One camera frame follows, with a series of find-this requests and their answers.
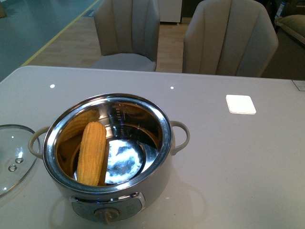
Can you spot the yellow corn cob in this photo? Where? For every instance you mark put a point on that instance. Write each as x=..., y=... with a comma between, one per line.
x=91, y=156

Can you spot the glass pot lid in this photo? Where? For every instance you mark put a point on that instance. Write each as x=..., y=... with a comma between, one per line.
x=16, y=161

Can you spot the white electric cooking pot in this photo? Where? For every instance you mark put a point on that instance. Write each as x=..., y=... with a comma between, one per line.
x=137, y=162

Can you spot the left beige upholstered chair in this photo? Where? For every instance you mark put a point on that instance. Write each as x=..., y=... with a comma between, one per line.
x=128, y=33

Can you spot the beige upholstered chair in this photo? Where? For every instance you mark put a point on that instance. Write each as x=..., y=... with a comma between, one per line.
x=229, y=37
x=128, y=33

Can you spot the white tall cabinet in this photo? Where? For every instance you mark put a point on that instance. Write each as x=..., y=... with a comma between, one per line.
x=170, y=10

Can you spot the right beige upholstered chair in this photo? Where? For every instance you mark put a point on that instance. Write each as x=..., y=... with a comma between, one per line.
x=229, y=37

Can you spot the label sticker on table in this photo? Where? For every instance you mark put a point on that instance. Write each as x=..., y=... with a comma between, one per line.
x=299, y=84

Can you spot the beige sofa cushion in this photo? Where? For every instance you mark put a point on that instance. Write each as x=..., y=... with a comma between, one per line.
x=293, y=25

